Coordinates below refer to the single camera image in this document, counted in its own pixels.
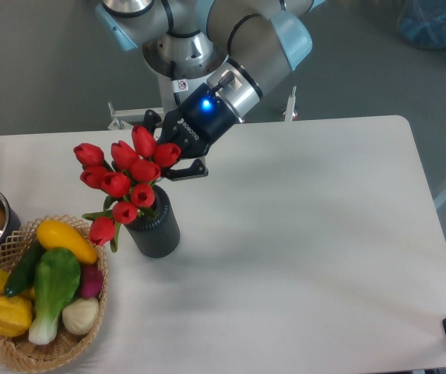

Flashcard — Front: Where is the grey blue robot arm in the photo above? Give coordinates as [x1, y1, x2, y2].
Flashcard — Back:
[96, 1, 316, 181]

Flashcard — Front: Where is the green bok choy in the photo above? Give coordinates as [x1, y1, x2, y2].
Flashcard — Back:
[28, 248, 81, 345]

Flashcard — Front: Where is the woven wicker basket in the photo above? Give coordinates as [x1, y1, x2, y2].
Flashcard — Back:
[0, 215, 108, 373]

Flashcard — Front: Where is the white garlic bulb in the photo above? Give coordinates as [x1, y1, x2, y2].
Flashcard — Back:
[62, 298, 99, 335]

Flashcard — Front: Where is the blue plastic bag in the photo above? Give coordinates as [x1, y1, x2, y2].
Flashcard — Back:
[397, 1, 446, 50]

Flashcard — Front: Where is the dark grey ribbed vase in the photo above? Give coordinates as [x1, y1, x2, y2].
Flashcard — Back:
[125, 185, 181, 259]

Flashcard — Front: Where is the yellow squash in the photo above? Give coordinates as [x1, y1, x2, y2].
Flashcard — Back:
[36, 220, 98, 265]

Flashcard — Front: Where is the green cucumber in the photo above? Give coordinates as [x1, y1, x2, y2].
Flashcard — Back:
[3, 239, 46, 298]

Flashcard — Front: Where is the yellow bell pepper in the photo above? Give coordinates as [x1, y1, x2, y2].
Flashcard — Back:
[0, 296, 33, 337]

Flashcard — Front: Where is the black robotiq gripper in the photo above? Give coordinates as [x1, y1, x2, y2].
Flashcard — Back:
[140, 83, 237, 182]

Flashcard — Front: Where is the red tulip bouquet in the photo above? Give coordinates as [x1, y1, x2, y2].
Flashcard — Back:
[73, 125, 181, 252]

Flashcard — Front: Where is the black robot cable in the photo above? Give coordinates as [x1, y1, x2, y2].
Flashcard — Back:
[170, 60, 183, 107]

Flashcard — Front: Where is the purple radish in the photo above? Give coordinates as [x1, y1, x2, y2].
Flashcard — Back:
[79, 265, 104, 299]

